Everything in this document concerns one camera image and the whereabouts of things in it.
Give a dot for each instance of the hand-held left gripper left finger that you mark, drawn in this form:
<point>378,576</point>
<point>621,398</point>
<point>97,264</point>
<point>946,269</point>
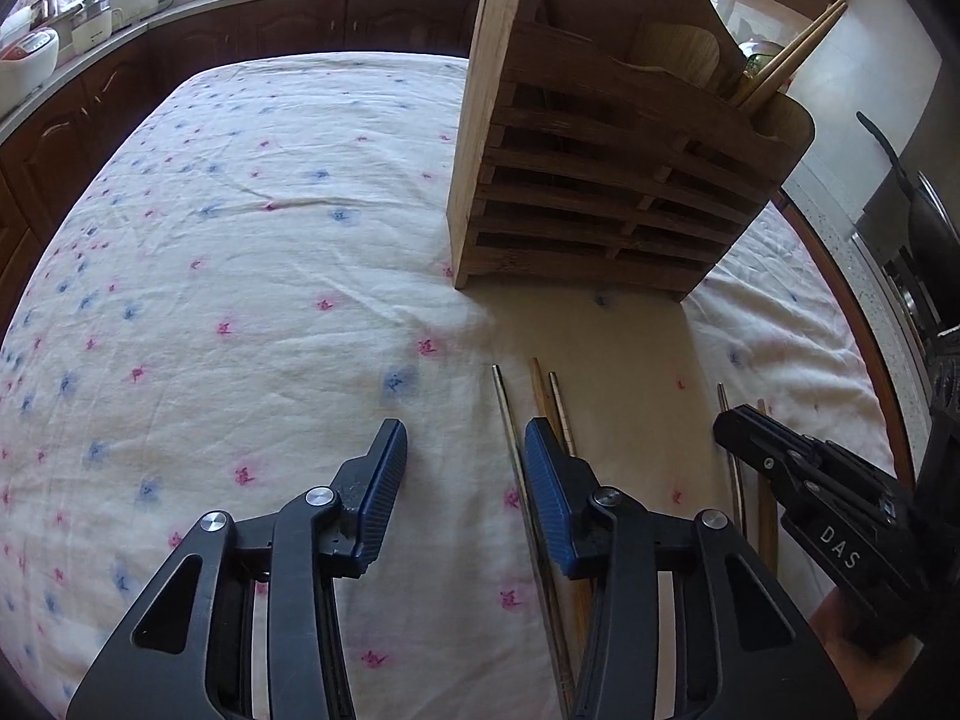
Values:
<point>382,480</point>

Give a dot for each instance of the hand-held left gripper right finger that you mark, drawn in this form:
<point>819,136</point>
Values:
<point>547,487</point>

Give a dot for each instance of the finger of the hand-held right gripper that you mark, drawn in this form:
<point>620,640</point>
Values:
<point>757,457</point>
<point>802,446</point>

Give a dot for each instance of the metal chopstick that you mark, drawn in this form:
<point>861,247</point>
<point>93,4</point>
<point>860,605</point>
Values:
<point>507,427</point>
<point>739,499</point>

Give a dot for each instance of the wooden utensil holder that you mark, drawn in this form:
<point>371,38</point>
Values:
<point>585,187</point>

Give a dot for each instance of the person's right forearm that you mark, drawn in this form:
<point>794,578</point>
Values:
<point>855,675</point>

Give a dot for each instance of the gas stove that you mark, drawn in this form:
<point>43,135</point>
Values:
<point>926,300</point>

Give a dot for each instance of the black wok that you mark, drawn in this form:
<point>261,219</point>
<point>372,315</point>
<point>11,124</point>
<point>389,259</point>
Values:
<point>930,217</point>

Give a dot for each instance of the floral white tablecloth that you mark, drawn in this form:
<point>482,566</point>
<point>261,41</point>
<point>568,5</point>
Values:
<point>262,240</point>

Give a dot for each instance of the wooden lower cabinets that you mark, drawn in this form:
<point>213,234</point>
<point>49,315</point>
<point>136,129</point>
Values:
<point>225,30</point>

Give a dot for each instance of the grey kitchen countertop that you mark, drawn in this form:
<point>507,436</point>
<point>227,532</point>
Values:
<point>187,7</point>

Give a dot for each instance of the white pink rice cooker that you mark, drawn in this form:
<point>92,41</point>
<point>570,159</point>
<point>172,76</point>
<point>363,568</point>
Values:
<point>30,67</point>

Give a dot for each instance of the small white steamer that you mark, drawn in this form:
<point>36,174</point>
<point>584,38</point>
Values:
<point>90,22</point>

